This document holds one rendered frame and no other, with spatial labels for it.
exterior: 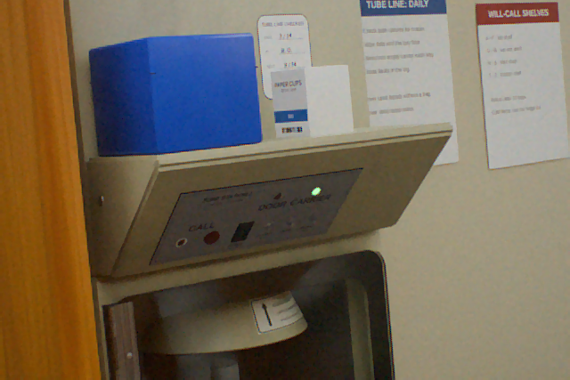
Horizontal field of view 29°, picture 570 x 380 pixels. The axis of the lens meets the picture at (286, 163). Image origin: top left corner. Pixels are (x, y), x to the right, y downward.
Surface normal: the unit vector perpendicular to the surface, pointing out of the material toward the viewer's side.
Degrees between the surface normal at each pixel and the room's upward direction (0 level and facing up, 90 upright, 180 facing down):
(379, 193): 135
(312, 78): 90
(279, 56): 90
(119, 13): 90
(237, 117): 90
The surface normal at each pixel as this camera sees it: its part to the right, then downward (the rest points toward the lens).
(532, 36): 0.61, -0.01
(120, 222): -0.79, 0.11
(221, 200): 0.49, 0.70
